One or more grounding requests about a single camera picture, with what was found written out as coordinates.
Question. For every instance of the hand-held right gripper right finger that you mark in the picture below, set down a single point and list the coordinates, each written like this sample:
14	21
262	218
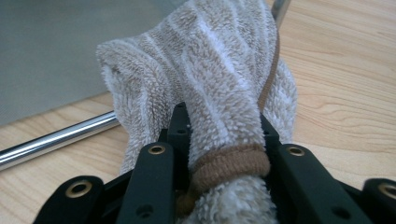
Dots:
271	140

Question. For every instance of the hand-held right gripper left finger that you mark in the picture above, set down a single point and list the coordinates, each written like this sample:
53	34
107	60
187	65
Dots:
182	149

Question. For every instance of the beige striped towel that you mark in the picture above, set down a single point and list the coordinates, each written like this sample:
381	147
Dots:
211	77

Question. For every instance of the silver two-tier metal rack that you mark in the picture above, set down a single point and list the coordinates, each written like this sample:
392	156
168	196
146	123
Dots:
49	56

